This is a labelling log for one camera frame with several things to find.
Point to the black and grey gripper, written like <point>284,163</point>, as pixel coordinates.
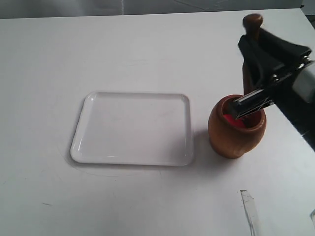
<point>295,89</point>

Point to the brown wooden pestle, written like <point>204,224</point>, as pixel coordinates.
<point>251,24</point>

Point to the red item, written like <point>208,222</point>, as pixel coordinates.
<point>240,122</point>

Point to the brown wooden mortar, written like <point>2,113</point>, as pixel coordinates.
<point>233,142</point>

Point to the clear tape strip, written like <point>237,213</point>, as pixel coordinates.
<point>251,213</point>

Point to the white rectangular plastic tray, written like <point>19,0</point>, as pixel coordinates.
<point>126,128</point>

